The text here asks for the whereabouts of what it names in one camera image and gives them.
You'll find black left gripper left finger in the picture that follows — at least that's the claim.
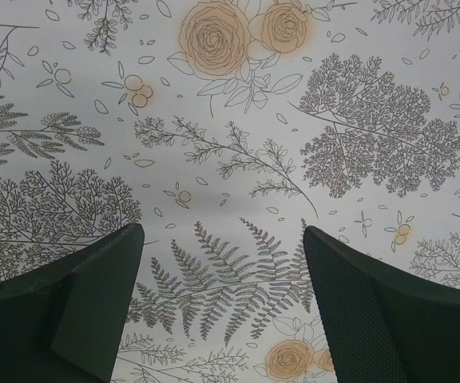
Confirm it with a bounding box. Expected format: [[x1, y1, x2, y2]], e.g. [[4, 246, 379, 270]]
[[0, 223, 145, 382]]

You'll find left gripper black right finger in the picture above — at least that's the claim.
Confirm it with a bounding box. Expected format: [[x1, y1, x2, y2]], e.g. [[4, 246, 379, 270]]
[[303, 226, 460, 382]]

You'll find floral patterned table cloth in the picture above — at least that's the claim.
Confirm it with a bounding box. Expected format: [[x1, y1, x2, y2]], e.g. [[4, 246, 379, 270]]
[[0, 1, 460, 382]]

